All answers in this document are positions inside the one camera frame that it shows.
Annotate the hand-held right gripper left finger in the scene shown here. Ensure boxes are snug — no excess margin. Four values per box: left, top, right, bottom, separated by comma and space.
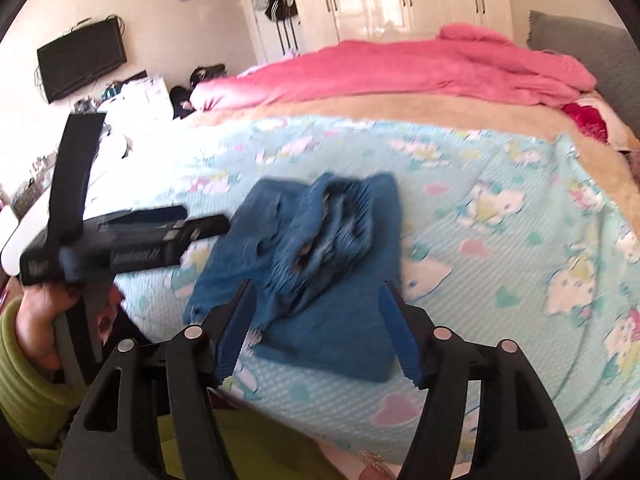
54, 279, 257, 480

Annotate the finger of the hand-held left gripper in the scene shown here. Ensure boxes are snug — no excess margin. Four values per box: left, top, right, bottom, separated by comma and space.
165, 214, 231, 247
82, 205, 189, 229

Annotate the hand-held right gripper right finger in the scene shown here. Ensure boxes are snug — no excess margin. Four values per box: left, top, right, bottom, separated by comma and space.
378, 280, 581, 480

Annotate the blue denim pants lace hem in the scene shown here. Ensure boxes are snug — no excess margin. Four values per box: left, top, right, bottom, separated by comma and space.
182, 171, 405, 383

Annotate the person's left forearm green sleeve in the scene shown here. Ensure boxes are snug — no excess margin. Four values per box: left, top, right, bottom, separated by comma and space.
0, 300, 96, 466

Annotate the person's right hand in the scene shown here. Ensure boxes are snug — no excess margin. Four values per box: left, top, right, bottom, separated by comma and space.
355, 450, 396, 480

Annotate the person's left hand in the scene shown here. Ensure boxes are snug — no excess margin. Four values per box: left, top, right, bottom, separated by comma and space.
14, 282, 127, 373

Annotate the clutter of small table things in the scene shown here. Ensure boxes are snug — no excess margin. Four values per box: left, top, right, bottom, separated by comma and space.
10, 150, 61, 211

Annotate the cluster of toiletry bottles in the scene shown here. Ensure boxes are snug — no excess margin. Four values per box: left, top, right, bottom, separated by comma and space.
72, 95, 108, 117

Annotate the light blue cartoon printed blanket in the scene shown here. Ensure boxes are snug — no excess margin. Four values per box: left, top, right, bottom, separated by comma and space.
80, 115, 640, 468

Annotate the white drawer chest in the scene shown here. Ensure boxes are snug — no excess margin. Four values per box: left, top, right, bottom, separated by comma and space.
100, 75, 173, 126

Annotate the dark cloth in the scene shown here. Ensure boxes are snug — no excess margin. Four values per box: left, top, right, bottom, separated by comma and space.
169, 86, 195, 121

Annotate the person's yellow-green clothing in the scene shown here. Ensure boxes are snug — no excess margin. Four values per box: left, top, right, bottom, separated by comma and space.
30, 400, 351, 480

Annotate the white door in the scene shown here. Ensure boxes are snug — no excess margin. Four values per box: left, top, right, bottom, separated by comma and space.
235, 0, 307, 67

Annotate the tan plush blanket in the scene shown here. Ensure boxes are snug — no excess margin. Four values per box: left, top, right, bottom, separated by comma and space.
185, 95, 636, 191

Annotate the pink duvet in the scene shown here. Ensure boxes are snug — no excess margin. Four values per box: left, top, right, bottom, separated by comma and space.
190, 22, 598, 111

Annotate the black hanging bag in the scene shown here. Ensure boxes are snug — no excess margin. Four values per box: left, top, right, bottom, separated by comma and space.
265, 0, 301, 25

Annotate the red cloth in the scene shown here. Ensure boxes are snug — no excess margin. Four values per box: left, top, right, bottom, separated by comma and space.
560, 102, 611, 143

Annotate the grey padded headboard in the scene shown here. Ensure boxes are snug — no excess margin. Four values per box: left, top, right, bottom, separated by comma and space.
525, 10, 640, 131

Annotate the black wall television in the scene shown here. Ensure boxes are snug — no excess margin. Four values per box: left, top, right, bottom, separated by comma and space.
36, 17, 127, 105

